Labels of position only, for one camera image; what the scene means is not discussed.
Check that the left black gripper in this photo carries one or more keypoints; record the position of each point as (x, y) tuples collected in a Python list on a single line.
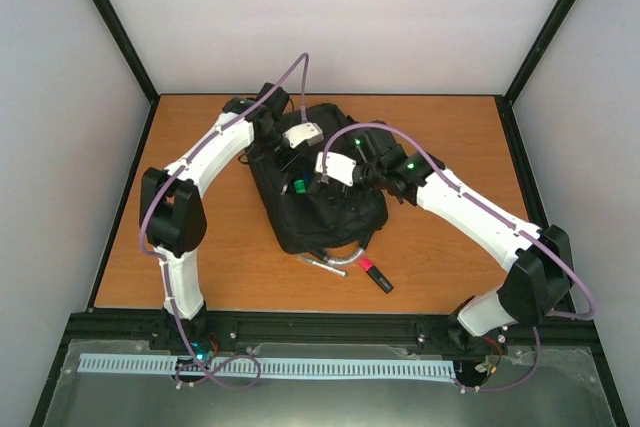
[(284, 165)]

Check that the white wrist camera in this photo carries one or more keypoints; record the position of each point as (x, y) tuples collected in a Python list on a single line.
[(335, 166), (304, 133)]

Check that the left black corner post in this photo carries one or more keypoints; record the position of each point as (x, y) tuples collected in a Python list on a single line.
[(122, 40)]

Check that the black aluminium frame rail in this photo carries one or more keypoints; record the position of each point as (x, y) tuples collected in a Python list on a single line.
[(231, 328)]

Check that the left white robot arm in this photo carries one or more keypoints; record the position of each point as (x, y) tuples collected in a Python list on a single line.
[(172, 220)]

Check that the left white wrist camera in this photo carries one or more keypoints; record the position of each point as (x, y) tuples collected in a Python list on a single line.
[(304, 133)]

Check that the silver pen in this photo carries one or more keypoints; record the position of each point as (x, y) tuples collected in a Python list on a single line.
[(322, 265)]

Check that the light blue cable duct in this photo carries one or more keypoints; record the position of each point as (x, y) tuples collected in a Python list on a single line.
[(271, 368)]

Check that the green black marker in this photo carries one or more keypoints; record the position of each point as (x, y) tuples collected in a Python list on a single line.
[(299, 187)]

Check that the right black corner post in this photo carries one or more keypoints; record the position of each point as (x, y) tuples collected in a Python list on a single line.
[(543, 40)]

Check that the black student bag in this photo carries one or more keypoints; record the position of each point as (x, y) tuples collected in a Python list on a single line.
[(327, 215)]

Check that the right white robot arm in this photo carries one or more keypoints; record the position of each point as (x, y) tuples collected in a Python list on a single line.
[(538, 262)]

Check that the black corner post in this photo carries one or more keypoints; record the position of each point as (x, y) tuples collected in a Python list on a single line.
[(543, 40), (122, 40)]

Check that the pink black highlighter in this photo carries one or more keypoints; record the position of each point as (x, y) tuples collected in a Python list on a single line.
[(375, 274)]

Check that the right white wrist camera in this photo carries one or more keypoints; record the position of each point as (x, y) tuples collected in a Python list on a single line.
[(335, 166)]

